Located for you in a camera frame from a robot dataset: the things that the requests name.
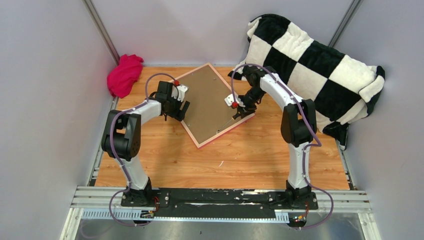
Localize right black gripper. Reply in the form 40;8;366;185
237;87;267;119

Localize aluminium corner post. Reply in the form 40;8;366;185
328;0;364;48
82;0;120;65

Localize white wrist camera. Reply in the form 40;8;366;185
171;84;189;102
224;94;245;109

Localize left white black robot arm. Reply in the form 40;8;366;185
101;81;190;207

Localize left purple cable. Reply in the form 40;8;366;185
108;72;181;228

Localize yellow black screwdriver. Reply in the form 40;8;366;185
216;116;240;134

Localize magenta cloth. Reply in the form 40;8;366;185
106;54;144;98

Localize left aluminium corner post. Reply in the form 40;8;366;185
82;0;120;65

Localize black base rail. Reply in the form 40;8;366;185
121;188;319;220

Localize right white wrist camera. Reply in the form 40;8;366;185
224;94;245;109

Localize black white checkered pillow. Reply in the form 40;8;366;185
229;13;386;147

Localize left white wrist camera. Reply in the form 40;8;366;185
171;84;189;102

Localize right aluminium corner post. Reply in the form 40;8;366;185
328;0;364;48

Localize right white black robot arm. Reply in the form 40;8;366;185
225;63;322;210

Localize pink picture frame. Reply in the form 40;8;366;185
170;63;255;149

